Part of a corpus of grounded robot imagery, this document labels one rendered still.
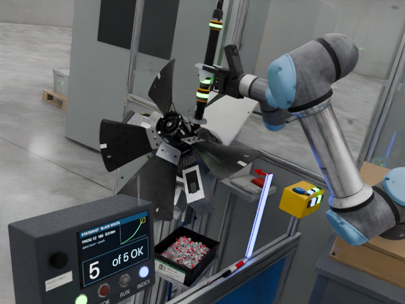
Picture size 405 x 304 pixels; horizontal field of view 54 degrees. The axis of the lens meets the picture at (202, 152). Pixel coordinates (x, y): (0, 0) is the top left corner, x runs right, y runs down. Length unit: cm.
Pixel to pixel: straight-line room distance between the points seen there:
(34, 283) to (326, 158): 70
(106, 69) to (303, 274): 280
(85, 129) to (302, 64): 367
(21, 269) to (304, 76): 70
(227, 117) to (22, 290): 124
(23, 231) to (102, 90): 351
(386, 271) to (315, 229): 83
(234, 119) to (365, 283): 88
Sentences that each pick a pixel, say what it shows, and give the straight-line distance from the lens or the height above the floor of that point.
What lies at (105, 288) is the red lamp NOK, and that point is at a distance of 82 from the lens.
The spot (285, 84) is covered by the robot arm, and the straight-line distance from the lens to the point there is 94.
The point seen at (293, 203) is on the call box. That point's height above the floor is 103.
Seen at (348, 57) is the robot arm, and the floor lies 161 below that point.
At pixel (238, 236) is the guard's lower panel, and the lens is 241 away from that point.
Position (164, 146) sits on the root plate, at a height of 113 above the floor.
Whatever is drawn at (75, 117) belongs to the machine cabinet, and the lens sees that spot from 454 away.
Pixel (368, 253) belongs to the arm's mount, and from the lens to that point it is 134.
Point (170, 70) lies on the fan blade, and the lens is 173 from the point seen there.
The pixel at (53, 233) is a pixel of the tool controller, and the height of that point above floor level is 125.
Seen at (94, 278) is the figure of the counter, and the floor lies 115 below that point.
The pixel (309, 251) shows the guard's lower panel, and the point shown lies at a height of 60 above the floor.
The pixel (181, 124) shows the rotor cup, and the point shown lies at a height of 124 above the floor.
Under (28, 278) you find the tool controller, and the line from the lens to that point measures 78.
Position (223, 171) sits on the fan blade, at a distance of 134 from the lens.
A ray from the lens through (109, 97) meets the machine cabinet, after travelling 416.
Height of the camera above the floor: 165
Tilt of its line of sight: 19 degrees down
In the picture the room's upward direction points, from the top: 11 degrees clockwise
